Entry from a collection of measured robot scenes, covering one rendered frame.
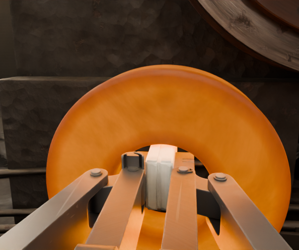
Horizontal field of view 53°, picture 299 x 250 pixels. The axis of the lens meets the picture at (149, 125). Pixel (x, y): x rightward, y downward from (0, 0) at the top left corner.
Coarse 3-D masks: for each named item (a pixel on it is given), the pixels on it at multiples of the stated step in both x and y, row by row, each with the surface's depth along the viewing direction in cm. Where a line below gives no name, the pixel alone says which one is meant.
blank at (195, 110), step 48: (96, 96) 17; (144, 96) 17; (192, 96) 17; (240, 96) 16; (96, 144) 18; (144, 144) 18; (192, 144) 17; (240, 144) 17; (48, 192) 20; (288, 192) 18; (144, 240) 20
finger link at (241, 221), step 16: (208, 176) 15; (224, 176) 14; (224, 192) 13; (240, 192) 13; (224, 208) 12; (240, 208) 12; (256, 208) 12; (208, 224) 15; (224, 224) 12; (240, 224) 11; (256, 224) 11; (224, 240) 13; (240, 240) 11; (256, 240) 10; (272, 240) 10
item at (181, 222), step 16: (176, 176) 15; (192, 176) 15; (176, 192) 13; (192, 192) 13; (176, 208) 12; (192, 208) 12; (176, 224) 11; (192, 224) 11; (176, 240) 10; (192, 240) 10
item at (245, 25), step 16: (208, 0) 31; (224, 0) 31; (240, 0) 30; (224, 16) 31; (240, 16) 31; (256, 16) 30; (240, 32) 31; (256, 32) 31; (272, 32) 31; (288, 32) 30; (256, 48) 31; (272, 48) 31; (288, 48) 31; (288, 64) 31
